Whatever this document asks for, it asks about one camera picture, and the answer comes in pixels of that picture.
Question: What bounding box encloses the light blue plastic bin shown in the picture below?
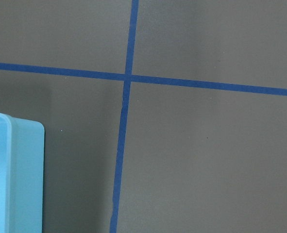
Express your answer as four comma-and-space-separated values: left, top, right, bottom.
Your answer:
0, 113, 45, 233

